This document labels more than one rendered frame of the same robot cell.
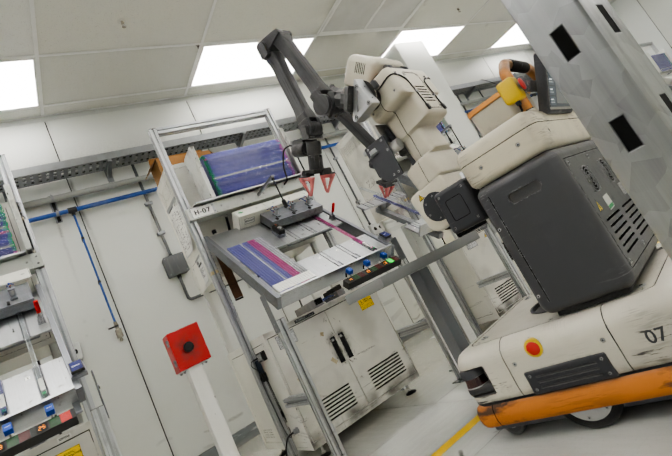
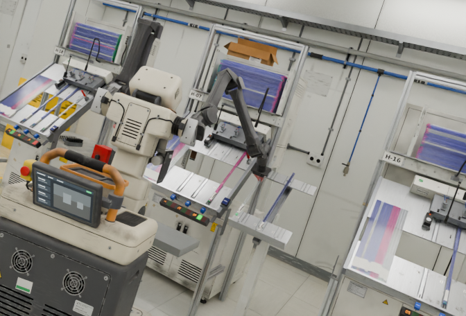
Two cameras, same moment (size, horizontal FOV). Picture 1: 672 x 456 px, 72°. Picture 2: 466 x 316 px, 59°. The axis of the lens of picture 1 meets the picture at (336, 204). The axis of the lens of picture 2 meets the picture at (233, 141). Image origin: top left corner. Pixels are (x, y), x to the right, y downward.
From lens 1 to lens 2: 2.52 m
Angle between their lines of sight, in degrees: 60
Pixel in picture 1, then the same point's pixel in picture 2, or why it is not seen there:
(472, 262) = (338, 301)
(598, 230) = not seen: outside the picture
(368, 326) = (205, 241)
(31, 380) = (50, 120)
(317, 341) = (171, 216)
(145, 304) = not seen: hidden behind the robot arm
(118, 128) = not seen: outside the picture
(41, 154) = not seen: outside the picture
